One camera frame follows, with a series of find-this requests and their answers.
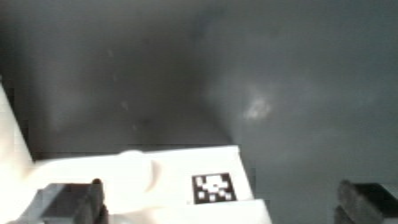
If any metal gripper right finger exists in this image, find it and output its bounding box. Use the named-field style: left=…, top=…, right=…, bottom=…
left=334, top=180, right=398, bottom=224

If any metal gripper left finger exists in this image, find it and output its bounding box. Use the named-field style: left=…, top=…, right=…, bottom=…
left=16, top=179, right=109, bottom=224

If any white drawer cabinet box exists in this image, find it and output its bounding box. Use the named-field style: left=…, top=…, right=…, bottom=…
left=0, top=84, right=32, bottom=224

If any white drawer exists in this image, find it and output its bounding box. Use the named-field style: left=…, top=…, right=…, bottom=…
left=29, top=146, right=272, bottom=224

